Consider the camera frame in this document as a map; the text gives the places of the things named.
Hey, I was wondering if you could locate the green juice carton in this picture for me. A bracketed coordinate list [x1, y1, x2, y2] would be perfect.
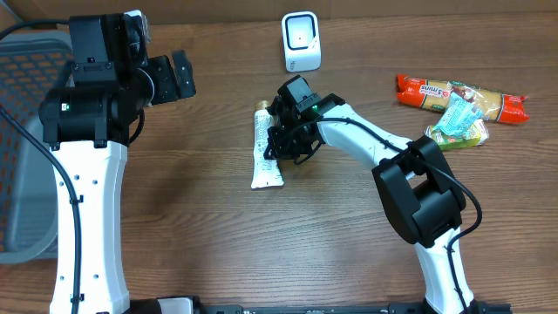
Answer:
[425, 119, 489, 151]

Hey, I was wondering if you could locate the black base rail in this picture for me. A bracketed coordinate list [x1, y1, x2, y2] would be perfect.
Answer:
[130, 296, 514, 314]

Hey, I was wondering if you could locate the orange cracker pack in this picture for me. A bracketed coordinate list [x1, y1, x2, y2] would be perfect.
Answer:
[396, 74, 530, 124]

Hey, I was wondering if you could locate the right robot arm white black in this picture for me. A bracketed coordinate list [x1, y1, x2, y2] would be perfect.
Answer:
[263, 75, 474, 313]

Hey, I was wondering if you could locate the white barcode scanner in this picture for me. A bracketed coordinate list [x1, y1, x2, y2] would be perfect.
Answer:
[282, 11, 322, 72]

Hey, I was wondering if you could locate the white cream tube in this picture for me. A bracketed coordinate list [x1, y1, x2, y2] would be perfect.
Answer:
[251, 100, 284, 189]

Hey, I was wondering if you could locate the teal wipes pack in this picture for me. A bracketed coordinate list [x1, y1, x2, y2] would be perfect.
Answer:
[432, 92, 483, 137]

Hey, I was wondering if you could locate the grey plastic shopping basket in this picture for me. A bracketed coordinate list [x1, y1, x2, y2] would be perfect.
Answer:
[1, 31, 71, 264]

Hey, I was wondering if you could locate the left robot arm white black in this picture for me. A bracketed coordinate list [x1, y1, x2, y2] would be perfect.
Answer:
[39, 10, 203, 314]

